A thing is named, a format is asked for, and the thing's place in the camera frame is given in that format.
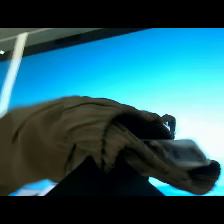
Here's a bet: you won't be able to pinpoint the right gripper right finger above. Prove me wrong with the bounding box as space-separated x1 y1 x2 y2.
107 159 165 197

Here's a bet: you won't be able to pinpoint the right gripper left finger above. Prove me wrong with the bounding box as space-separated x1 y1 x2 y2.
46 156 108 197

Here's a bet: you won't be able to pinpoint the brown pants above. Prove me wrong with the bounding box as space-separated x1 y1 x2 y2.
0 95 222 196

